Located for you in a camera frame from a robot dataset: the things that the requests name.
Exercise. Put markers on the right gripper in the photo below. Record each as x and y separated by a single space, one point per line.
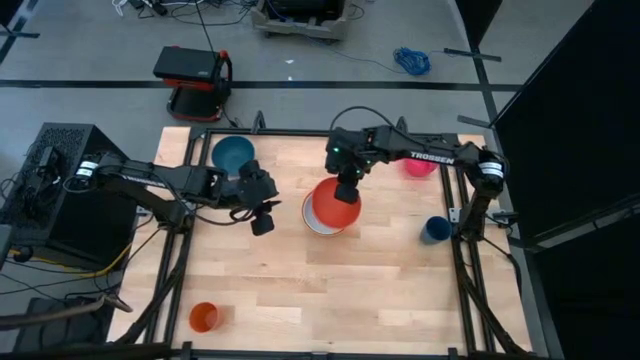
350 152

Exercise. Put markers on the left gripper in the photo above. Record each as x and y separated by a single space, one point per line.
257 185

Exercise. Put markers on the orange bowl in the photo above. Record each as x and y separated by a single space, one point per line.
325 207

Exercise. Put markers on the pink bowl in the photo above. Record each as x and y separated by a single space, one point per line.
419 169

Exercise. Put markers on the teal bowl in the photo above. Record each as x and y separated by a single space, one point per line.
230 152

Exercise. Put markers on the blue cup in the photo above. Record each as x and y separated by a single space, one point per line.
437 229

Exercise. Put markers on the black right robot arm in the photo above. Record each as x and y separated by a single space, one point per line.
435 152

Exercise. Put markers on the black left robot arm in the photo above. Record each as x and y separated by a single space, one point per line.
150 175

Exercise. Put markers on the orange cup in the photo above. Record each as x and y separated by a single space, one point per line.
202 317

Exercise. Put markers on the black and red cart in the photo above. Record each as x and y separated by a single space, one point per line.
192 80

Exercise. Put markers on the grey dolly with black case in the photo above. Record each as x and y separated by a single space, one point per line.
300 22

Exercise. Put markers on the black metal floor bar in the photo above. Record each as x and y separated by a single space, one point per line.
472 54

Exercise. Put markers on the black computer tower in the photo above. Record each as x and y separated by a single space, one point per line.
75 225

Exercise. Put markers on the black room divider panel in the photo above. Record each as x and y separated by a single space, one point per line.
477 17

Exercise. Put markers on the dark grey floor box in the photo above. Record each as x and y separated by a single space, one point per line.
55 337

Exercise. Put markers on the large black divider panel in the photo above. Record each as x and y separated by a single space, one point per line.
575 125

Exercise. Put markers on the black metal table frame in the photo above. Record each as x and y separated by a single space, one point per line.
280 132

